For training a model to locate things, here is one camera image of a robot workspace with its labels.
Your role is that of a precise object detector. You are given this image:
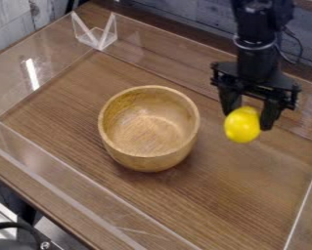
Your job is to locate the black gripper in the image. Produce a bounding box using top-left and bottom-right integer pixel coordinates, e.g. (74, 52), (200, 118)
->
(210, 62), (301, 131)

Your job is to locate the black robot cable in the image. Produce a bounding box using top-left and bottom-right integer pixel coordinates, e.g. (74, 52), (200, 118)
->
(276, 25), (305, 64)

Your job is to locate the clear acrylic tray wall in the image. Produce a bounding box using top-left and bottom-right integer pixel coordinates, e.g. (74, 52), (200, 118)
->
(0, 7), (312, 250)

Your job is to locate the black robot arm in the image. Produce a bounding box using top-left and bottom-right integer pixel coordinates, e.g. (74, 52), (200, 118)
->
(210, 0), (301, 131)

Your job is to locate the brown wooden bowl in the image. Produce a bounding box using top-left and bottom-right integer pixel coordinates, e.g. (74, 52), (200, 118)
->
(98, 85), (201, 172)

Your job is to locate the black metal table mount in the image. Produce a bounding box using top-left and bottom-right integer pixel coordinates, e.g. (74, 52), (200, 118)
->
(16, 214), (83, 250)

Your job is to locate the black cable under table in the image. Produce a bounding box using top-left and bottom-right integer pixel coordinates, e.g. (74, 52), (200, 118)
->
(0, 222), (44, 250)

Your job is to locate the yellow lemon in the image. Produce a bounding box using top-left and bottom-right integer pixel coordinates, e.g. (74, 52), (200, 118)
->
(224, 106), (261, 144)

